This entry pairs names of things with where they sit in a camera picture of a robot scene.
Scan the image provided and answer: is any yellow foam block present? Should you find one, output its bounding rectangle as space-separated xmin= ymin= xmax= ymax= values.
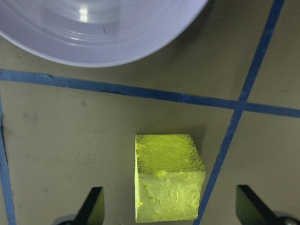
xmin=134 ymin=133 xmax=206 ymax=224

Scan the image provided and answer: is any lavender round plate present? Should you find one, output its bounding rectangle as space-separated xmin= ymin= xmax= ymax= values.
xmin=0 ymin=0 xmax=209 ymax=68

